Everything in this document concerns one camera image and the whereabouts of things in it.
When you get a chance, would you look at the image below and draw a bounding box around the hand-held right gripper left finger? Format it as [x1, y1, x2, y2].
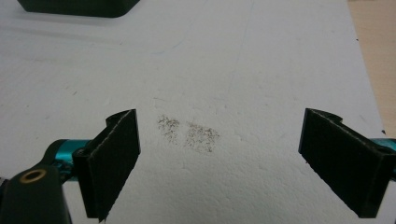
[72, 108, 142, 223]

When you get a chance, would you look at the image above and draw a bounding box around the dark green box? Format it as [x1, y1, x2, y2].
[17, 0, 141, 19]

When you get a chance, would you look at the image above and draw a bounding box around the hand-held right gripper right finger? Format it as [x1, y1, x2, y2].
[298, 107, 396, 219]

